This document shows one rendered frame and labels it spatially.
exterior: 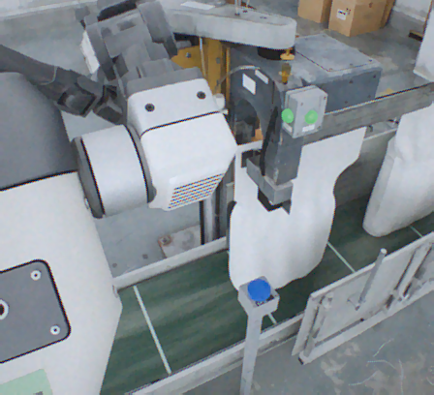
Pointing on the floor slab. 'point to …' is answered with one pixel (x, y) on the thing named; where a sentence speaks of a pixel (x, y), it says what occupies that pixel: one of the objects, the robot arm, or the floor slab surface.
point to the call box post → (250, 354)
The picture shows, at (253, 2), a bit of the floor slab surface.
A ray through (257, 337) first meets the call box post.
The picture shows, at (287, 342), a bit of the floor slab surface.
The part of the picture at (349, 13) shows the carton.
